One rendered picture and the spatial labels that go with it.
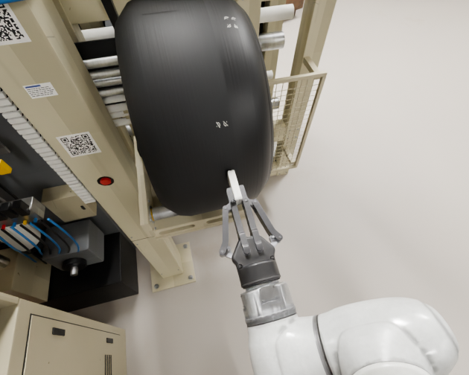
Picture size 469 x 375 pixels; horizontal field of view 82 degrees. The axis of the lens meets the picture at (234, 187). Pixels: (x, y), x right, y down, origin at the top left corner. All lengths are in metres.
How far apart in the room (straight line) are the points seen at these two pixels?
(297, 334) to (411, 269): 1.69
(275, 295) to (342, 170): 1.90
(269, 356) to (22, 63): 0.65
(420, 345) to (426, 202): 2.03
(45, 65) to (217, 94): 0.32
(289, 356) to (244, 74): 0.49
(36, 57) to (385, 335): 0.71
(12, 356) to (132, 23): 0.87
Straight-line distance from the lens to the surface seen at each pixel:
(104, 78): 1.13
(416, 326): 0.45
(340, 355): 0.45
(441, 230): 2.37
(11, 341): 1.02
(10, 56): 0.66
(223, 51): 0.57
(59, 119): 0.73
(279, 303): 0.49
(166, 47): 0.58
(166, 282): 1.81
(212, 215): 0.97
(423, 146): 2.82
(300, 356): 0.47
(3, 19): 0.62
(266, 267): 0.49
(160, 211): 0.94
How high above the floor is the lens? 1.72
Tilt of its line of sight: 57 degrees down
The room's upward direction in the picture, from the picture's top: straight up
